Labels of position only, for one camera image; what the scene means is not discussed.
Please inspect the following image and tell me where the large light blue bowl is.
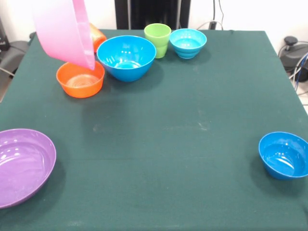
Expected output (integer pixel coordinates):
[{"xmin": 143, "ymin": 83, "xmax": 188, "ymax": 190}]
[{"xmin": 96, "ymin": 35, "xmax": 157, "ymax": 82}]

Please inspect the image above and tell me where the orange plastic bowl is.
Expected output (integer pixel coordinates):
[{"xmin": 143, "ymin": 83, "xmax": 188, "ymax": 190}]
[{"xmin": 56, "ymin": 61, "xmax": 105, "ymax": 99}]

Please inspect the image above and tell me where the orange plastic cup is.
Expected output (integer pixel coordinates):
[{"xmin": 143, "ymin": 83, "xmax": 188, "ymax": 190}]
[{"xmin": 89, "ymin": 23, "xmax": 107, "ymax": 53}]

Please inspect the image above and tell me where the large pink plastic bowl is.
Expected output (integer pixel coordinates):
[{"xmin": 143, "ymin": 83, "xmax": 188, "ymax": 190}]
[{"xmin": 31, "ymin": 0, "xmax": 96, "ymax": 71}]

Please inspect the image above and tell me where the large purple plastic bowl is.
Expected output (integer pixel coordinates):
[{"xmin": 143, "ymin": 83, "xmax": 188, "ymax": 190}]
[{"xmin": 0, "ymin": 128, "xmax": 57, "ymax": 209}]

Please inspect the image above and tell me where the dark green tablecloth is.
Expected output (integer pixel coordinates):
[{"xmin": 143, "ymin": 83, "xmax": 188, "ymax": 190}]
[{"xmin": 0, "ymin": 28, "xmax": 308, "ymax": 231}]

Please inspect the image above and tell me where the green plastic cup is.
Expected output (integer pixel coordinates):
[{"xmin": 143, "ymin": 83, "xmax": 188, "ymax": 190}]
[{"xmin": 144, "ymin": 23, "xmax": 172, "ymax": 59}]

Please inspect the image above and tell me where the small cyan ribbed bowl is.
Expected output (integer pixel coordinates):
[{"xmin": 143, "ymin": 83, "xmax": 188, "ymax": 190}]
[{"xmin": 169, "ymin": 28, "xmax": 207, "ymax": 60}]

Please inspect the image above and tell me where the small dark blue bowl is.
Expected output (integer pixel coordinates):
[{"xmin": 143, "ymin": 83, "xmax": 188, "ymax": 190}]
[{"xmin": 258, "ymin": 131, "xmax": 308, "ymax": 180}]

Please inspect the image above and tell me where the grey office chair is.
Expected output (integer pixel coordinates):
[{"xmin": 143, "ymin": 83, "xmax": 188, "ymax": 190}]
[{"xmin": 0, "ymin": 16, "xmax": 36, "ymax": 77}]

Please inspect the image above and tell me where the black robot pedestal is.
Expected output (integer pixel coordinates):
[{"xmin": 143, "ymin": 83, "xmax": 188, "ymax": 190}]
[{"xmin": 114, "ymin": 0, "xmax": 191, "ymax": 30}]

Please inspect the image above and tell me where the black power cable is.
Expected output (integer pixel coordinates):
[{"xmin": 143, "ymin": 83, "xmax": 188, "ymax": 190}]
[{"xmin": 208, "ymin": 0, "xmax": 225, "ymax": 30}]

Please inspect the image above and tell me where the blue cable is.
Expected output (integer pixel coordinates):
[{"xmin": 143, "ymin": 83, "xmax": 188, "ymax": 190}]
[{"xmin": 288, "ymin": 52, "xmax": 308, "ymax": 97}]

